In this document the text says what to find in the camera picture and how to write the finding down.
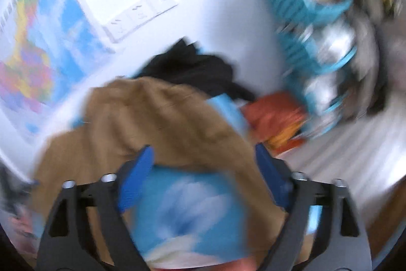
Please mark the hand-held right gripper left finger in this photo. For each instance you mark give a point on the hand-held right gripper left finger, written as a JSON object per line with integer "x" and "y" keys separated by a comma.
{"x": 137, "y": 177}

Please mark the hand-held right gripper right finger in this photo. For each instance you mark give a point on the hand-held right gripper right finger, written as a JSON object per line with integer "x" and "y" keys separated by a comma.
{"x": 272, "y": 177}

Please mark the brown large garment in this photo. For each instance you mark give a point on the brown large garment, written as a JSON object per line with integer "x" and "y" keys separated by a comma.
{"x": 142, "y": 112}

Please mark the blue printed bedsheet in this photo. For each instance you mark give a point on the blue printed bedsheet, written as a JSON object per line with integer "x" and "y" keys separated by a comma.
{"x": 190, "y": 210}

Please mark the orange cloth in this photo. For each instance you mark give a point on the orange cloth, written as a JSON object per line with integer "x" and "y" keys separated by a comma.
{"x": 272, "y": 114}

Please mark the black garment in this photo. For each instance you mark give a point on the black garment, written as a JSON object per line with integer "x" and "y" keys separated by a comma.
{"x": 193, "y": 67}

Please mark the blue plastic rack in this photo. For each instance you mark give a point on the blue plastic rack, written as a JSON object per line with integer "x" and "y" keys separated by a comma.
{"x": 295, "y": 45}

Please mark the colourful wall map poster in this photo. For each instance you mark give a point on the colourful wall map poster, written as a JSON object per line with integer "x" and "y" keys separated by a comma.
{"x": 47, "y": 52}

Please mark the white wall socket panel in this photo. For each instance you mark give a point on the white wall socket panel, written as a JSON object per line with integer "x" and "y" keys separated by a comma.
{"x": 141, "y": 15}

